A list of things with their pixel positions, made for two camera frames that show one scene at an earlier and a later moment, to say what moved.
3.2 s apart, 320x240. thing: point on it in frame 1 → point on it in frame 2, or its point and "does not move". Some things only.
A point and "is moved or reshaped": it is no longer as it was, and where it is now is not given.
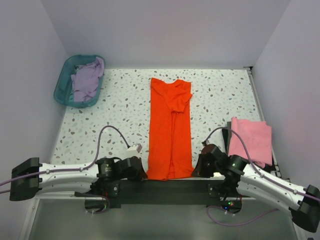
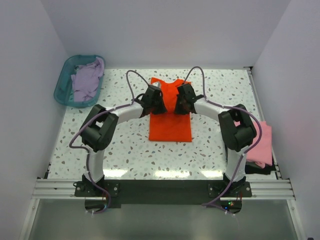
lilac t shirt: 86,81 does not move
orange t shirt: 170,150 is moved or reshaped
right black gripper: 199,171 → 178,110
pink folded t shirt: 258,137 does not move
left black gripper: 140,175 → 162,109
